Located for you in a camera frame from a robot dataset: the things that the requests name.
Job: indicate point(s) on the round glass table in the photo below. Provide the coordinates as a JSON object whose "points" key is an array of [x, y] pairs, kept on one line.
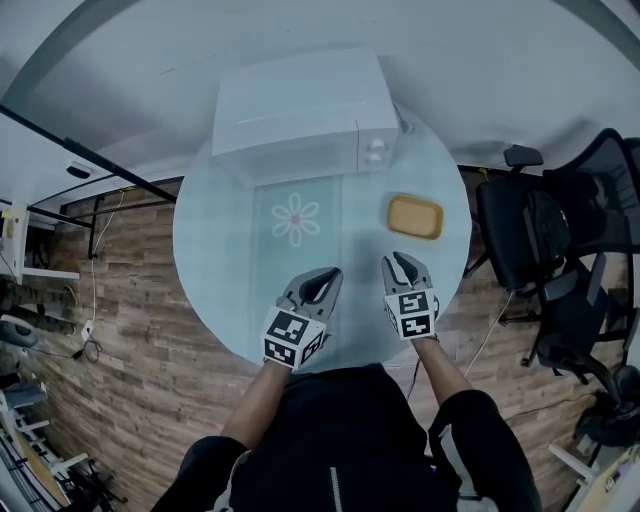
{"points": [[225, 280]]}

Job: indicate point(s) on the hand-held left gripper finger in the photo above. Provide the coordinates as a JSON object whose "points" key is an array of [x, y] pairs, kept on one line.
{"points": [[305, 280], [334, 297]]}

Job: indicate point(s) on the person's black jacket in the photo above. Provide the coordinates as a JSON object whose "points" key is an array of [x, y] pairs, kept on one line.
{"points": [[345, 440]]}

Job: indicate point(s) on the person's right forearm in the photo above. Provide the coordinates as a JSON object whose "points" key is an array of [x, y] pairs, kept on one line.
{"points": [[442, 370]]}

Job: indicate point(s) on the white power adapter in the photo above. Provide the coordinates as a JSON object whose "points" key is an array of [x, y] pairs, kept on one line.
{"points": [[87, 330]]}

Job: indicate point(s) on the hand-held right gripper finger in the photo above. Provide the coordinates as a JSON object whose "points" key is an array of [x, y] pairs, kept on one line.
{"points": [[391, 280], [417, 272]]}

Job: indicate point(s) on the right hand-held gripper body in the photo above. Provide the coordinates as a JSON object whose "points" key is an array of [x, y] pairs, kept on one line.
{"points": [[412, 315]]}

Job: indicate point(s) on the person's left forearm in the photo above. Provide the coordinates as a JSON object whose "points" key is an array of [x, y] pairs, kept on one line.
{"points": [[257, 405]]}

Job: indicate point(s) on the white microwave oven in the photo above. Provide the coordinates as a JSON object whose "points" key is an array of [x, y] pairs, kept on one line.
{"points": [[300, 110]]}

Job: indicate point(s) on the black office chair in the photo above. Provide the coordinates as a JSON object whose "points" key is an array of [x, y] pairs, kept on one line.
{"points": [[545, 225]]}

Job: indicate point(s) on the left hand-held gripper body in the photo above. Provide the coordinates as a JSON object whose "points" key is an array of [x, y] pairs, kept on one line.
{"points": [[292, 335]]}

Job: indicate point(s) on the white desk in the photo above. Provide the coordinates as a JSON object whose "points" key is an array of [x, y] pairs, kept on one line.
{"points": [[45, 160]]}

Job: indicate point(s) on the black chair wheel base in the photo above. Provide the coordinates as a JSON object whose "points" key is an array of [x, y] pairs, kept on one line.
{"points": [[607, 415]]}

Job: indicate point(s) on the black metal frame bar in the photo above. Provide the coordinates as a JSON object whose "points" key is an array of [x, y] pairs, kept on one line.
{"points": [[100, 162]]}

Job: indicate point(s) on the yellow container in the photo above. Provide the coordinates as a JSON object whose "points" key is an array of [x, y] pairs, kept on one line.
{"points": [[414, 218]]}

